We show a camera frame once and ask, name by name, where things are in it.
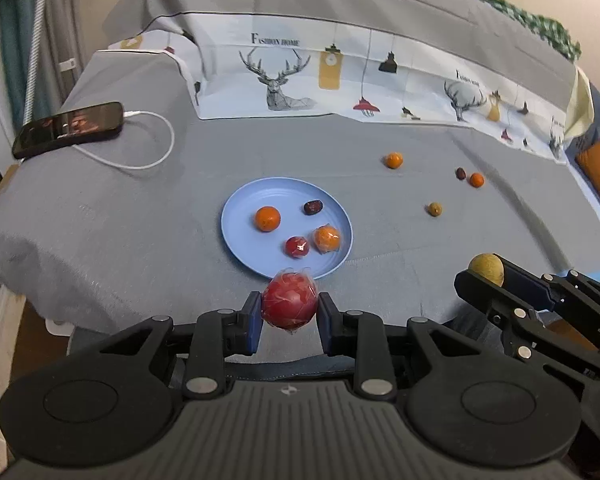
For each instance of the plastic-wrapped red tomato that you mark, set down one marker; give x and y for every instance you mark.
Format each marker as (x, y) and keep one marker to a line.
(290, 300)
(297, 246)

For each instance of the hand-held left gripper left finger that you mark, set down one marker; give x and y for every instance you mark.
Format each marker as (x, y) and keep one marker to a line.
(254, 322)

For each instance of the yellow-green longan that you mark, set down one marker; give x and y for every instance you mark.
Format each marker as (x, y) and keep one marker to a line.
(486, 267)
(434, 209)

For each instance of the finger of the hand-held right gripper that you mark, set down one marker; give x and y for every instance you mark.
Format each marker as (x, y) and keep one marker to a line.
(495, 305)
(527, 287)

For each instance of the dark red jujube date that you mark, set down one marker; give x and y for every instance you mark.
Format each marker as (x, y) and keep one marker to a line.
(312, 207)
(460, 173)

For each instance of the pale yellow cloth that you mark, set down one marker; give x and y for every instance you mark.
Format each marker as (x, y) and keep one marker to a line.
(582, 105)

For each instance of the light blue plate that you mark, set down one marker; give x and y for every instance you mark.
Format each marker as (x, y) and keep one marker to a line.
(250, 240)

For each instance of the person's grey trousers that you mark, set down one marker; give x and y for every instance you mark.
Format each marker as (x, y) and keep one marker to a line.
(475, 327)

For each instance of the white clip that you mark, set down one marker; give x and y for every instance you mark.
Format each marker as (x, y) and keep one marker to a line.
(68, 65)

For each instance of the teal curtain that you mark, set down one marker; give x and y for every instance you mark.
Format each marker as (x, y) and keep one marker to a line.
(12, 35)

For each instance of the plastic-wrapped orange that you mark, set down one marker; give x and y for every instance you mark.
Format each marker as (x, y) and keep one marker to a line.
(327, 238)

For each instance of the black smartphone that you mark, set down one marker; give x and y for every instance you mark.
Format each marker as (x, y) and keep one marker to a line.
(65, 127)

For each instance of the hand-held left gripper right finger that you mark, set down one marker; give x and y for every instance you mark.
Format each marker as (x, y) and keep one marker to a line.
(326, 322)

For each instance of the small orange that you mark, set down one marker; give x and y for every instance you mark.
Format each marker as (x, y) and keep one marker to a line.
(476, 179)
(267, 218)
(394, 160)

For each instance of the grey bed sheet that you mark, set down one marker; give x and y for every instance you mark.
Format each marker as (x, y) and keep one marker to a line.
(130, 220)

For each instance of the grey curtain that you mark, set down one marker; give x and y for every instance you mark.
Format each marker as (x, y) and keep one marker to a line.
(70, 20)

